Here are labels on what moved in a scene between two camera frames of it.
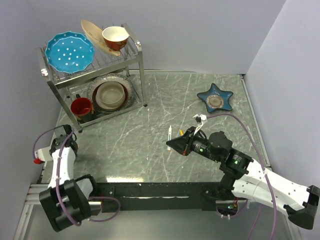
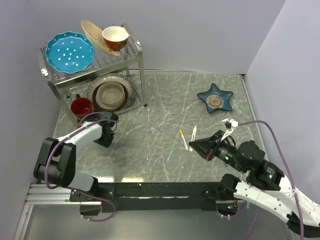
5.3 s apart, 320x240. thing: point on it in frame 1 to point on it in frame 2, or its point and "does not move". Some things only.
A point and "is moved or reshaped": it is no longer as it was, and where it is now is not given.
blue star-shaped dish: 215,98 does not move
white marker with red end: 169,136 is moved or reshaped
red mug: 81,107 does not move
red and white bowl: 115,38 does not move
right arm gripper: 183,144 to 206,147
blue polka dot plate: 69,52 does not move
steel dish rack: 110,85 does not move
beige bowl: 110,95 does not move
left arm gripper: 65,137 to 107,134
